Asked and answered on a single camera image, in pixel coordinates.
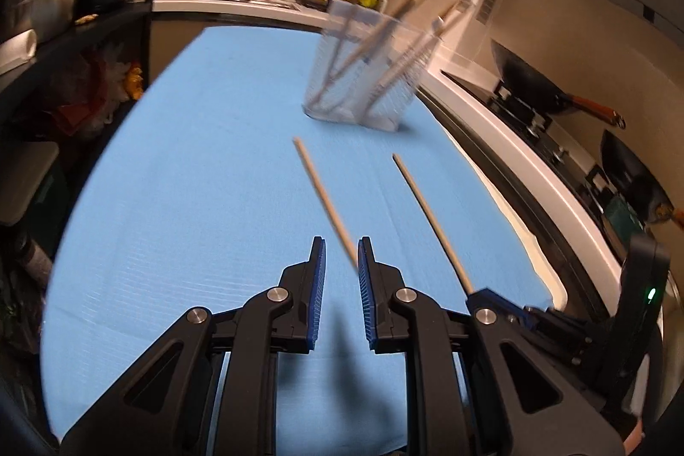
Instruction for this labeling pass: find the black wok red handle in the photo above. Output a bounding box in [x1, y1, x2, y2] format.
[490, 39, 626, 129]

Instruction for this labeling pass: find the black storage shelf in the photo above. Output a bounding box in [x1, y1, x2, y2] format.
[1, 0, 153, 134]

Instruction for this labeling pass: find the clear plastic utensil holder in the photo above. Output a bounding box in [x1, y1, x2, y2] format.
[303, 0, 441, 132]

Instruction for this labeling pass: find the blue table mat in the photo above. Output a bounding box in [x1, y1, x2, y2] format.
[41, 26, 552, 455]

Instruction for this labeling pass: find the white paper roll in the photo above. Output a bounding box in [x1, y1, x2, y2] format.
[0, 29, 37, 75]

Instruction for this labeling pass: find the wooden chopstick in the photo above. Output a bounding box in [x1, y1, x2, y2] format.
[292, 138, 358, 268]
[311, 0, 425, 106]
[318, 6, 365, 102]
[360, 0, 471, 117]
[392, 154, 475, 296]

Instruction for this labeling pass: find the white ceramic spoon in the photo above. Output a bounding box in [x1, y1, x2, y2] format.
[396, 15, 446, 75]

